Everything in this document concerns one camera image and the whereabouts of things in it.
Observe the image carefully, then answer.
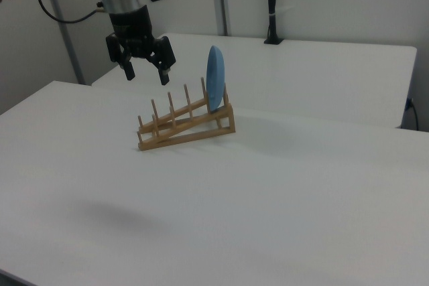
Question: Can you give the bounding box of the blue round plate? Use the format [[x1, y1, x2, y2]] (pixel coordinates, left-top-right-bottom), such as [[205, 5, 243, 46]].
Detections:
[[205, 45, 226, 113]]

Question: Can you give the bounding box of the wooden plate rack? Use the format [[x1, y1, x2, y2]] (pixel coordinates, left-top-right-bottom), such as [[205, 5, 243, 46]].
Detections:
[[136, 76, 237, 151]]

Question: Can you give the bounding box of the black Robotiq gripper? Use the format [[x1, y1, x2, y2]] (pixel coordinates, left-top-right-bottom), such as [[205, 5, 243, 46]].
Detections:
[[105, 5, 178, 86]]

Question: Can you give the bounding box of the blue plug with black cable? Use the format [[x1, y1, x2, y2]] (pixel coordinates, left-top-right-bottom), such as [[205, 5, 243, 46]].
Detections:
[[405, 97, 420, 131]]

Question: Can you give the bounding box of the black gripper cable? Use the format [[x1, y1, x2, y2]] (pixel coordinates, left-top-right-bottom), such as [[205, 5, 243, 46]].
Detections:
[[36, 0, 105, 25]]

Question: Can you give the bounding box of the white adjacent table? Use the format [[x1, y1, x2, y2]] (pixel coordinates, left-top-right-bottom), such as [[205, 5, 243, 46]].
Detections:
[[91, 33, 418, 129]]

